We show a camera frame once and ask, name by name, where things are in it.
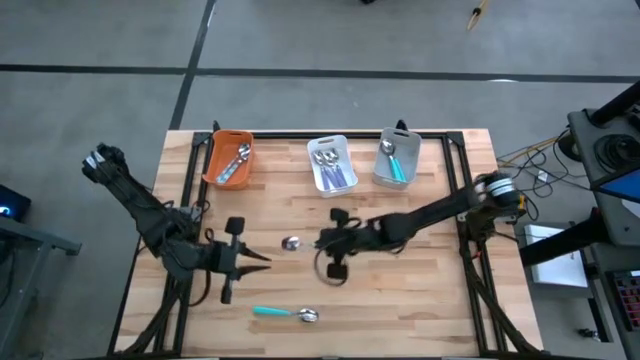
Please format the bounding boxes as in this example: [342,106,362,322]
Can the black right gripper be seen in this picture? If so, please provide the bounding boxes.
[315,209,386,281]

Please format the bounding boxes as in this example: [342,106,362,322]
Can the floor cables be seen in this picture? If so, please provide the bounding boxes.
[494,128,596,224]

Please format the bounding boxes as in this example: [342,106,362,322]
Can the orange plastic bin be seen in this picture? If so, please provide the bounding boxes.
[202,129,256,192]

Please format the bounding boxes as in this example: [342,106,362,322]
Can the blue panel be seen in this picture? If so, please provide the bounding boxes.
[597,168,640,222]

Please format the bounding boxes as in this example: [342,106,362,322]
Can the keypad device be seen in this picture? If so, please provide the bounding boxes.
[606,269,640,346]

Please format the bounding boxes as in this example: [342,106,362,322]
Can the white box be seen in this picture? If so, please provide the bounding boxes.
[523,223,590,289]

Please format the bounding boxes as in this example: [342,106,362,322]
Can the black sleeved cable bundle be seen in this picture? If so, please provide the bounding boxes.
[119,259,201,357]
[462,239,539,357]

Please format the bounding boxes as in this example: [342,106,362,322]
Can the gray equipment cart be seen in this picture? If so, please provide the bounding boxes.
[566,107,640,249]

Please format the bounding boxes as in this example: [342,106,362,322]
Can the yellow stick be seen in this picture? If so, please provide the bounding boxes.
[465,0,492,33]

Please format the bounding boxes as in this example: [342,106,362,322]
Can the black stand leg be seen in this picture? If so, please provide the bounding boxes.
[518,205,616,268]

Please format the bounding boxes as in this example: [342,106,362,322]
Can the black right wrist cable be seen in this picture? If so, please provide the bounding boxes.
[312,234,351,288]

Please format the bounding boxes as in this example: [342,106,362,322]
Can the white plastic bin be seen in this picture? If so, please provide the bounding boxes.
[305,133,360,200]

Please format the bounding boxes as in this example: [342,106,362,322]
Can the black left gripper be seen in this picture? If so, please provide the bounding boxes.
[204,216,272,305]

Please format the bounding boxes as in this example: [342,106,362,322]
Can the small black floor object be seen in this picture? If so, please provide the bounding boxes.
[574,327,602,344]

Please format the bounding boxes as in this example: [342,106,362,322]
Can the gray plastic bin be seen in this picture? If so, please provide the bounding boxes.
[371,126,423,190]

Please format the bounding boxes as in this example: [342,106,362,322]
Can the black aluminium table frame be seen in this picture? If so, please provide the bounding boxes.
[149,130,506,359]

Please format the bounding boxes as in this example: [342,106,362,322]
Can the black cable coil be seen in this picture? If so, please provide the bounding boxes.
[593,132,640,175]

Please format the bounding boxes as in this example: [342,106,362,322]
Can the black pole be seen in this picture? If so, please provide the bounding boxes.
[587,79,640,129]

